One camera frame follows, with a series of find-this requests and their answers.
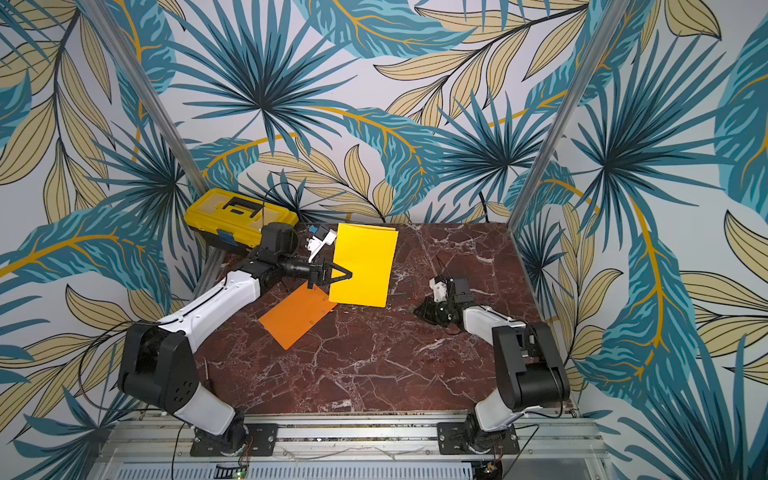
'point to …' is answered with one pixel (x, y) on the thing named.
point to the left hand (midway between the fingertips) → (347, 278)
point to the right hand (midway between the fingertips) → (416, 310)
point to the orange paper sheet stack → (293, 317)
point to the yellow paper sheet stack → (369, 252)
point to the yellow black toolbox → (233, 218)
